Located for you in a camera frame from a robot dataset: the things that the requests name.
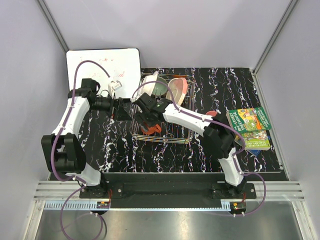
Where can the pink cream floral plate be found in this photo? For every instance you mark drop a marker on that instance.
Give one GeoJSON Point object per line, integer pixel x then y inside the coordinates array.
{"type": "Point", "coordinates": [179, 88]}

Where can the white whiteboard black frame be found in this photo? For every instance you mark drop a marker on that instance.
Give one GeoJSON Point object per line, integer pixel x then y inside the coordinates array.
{"type": "Point", "coordinates": [105, 66]}

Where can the orange mug white inside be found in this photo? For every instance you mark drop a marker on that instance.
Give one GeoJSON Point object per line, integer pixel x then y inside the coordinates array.
{"type": "Point", "coordinates": [149, 130]}

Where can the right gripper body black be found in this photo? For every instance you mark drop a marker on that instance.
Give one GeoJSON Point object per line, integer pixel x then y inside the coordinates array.
{"type": "Point", "coordinates": [144, 116]}

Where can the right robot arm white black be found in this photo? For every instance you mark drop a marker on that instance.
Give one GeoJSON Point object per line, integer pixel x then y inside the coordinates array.
{"type": "Point", "coordinates": [218, 137]}

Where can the green ceramic bowl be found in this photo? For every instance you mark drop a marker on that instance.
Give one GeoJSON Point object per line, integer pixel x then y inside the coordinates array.
{"type": "Point", "coordinates": [160, 88]}

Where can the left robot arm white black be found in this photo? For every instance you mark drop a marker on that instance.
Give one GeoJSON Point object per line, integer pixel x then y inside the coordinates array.
{"type": "Point", "coordinates": [63, 153]}

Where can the large white plate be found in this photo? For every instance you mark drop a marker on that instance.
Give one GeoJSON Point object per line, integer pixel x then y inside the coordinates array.
{"type": "Point", "coordinates": [148, 83]}

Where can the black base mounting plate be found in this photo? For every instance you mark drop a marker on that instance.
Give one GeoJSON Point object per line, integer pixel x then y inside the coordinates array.
{"type": "Point", "coordinates": [168, 191]}

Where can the black marble pattern mat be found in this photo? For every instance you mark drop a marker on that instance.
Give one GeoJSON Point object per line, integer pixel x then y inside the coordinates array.
{"type": "Point", "coordinates": [110, 147]}

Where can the green children's book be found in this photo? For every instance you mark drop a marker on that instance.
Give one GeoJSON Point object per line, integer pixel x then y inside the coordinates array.
{"type": "Point", "coordinates": [248, 120]}

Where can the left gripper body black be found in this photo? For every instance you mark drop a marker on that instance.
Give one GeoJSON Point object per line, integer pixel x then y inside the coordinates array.
{"type": "Point", "coordinates": [115, 110]}

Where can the wire dish rack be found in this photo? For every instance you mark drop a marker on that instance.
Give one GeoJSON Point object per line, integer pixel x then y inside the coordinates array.
{"type": "Point", "coordinates": [170, 132]}

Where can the grey slotted cable duct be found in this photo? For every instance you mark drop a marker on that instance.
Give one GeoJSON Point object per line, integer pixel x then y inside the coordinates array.
{"type": "Point", "coordinates": [75, 205]}

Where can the pink plastic cup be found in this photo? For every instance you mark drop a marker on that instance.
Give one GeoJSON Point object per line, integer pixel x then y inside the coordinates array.
{"type": "Point", "coordinates": [211, 113]}

